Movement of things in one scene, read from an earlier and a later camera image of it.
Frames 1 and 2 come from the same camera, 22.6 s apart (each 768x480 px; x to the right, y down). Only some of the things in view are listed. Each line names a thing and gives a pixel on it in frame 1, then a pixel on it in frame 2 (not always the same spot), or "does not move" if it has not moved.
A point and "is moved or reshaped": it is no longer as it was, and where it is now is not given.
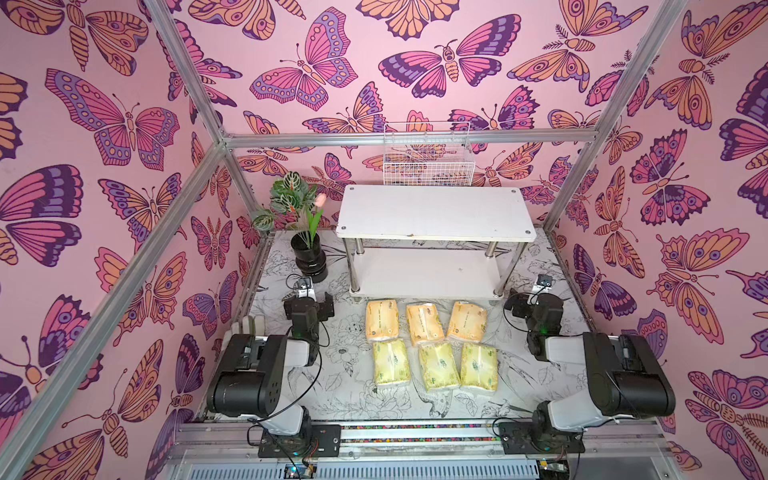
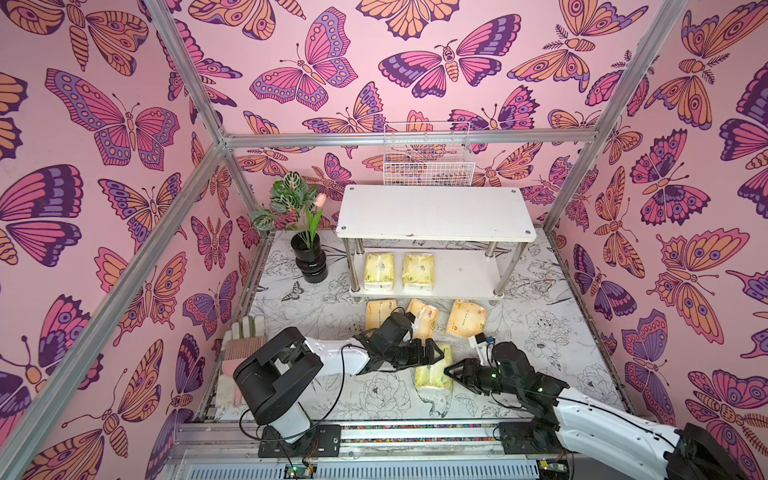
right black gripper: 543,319 → 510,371
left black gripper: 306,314 → 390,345
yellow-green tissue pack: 391,361 is moved or reshaped
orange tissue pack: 382,319 does not move
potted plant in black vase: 293,204 does not move
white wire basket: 428,154 does not move
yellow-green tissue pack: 479,366 is moved or reshaped
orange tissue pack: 425,322 does not move
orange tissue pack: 468,321 does not move
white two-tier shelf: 424,241 does not move
